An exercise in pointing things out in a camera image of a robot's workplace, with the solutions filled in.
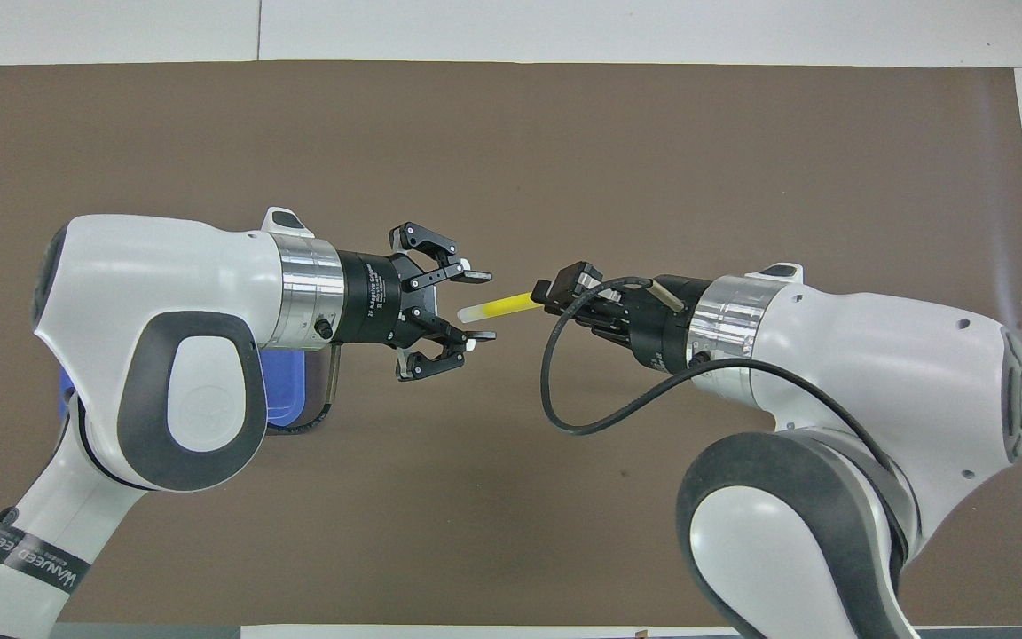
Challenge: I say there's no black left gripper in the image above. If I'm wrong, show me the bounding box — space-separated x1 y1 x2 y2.
338 222 496 383

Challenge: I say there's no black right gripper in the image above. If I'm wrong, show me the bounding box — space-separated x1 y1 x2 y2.
531 261 711 374

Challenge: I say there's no yellow marker pen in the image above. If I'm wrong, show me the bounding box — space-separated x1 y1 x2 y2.
458 291 540 323

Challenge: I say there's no brown table mat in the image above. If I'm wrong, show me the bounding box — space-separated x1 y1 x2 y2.
0 60 1022 627

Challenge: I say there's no blue plastic tray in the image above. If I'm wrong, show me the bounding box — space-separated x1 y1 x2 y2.
59 351 308 433

